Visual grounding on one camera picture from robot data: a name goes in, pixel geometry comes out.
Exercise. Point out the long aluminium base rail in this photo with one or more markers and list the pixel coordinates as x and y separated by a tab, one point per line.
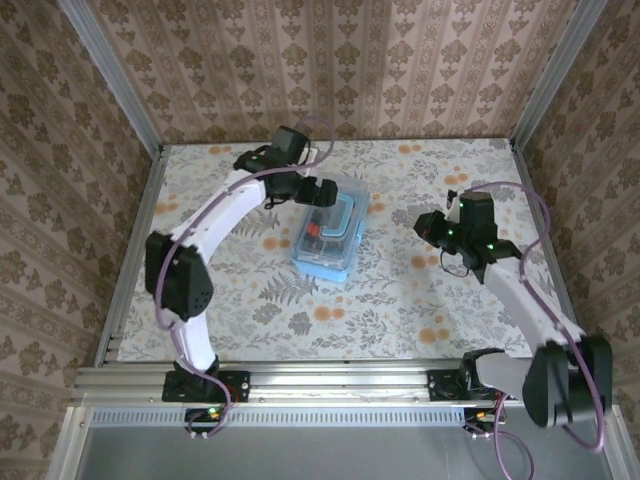
340	385

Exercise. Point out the blue clear-lid plastic tool box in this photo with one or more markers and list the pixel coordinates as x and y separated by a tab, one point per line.
345	250

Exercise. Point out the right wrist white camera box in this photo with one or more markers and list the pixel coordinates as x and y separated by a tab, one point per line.
452	210

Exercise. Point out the small orange-black precision screwdriver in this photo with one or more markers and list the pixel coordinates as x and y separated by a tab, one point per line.
310	231
316	233

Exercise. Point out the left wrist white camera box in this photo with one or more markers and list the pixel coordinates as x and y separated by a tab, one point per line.
310	156

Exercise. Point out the aluminium frame post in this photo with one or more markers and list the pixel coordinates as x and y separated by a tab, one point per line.
115	75
550	75

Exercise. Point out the left aluminium frame post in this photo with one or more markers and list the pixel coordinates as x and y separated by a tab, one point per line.
115	75

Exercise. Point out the right aluminium table rail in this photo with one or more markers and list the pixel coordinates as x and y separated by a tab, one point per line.
529	190

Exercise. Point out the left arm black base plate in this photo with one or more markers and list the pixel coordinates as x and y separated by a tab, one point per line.
235	387

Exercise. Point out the aluminium table rail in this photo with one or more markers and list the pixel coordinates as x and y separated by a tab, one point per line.
529	190
137	225

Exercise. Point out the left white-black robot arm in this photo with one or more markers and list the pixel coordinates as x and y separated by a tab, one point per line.
220	215

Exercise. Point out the right aluminium frame post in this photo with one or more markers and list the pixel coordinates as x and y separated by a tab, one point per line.
550	75

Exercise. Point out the grey metal panel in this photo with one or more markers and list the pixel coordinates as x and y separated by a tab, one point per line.
325	455

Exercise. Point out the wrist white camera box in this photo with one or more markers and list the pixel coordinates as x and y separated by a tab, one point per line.
310	156
452	210

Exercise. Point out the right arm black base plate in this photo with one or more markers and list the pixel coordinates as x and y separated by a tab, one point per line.
442	387

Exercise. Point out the left aluminium table rail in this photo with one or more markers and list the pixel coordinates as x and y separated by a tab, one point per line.
137	225

